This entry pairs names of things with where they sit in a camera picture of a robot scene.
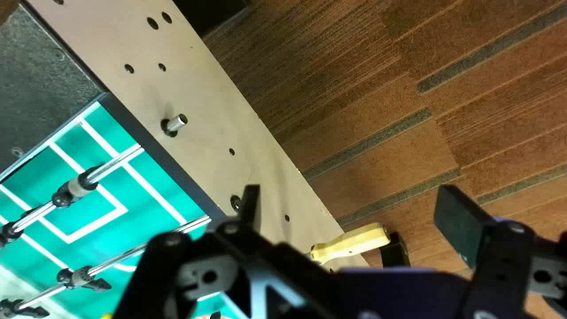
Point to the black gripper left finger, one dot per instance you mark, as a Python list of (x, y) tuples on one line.
[(177, 259)]

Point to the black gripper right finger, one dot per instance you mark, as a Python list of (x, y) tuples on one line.
[(462, 227)]

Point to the foosball rod three yellow players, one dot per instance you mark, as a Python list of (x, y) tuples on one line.
[(351, 241)]

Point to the foosball rod two black players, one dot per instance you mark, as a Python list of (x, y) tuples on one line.
[(117, 259)]

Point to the foosball rod black goalie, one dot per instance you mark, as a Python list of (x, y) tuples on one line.
[(112, 167)]

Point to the foosball table with green field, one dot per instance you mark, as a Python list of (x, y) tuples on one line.
[(200, 112)]

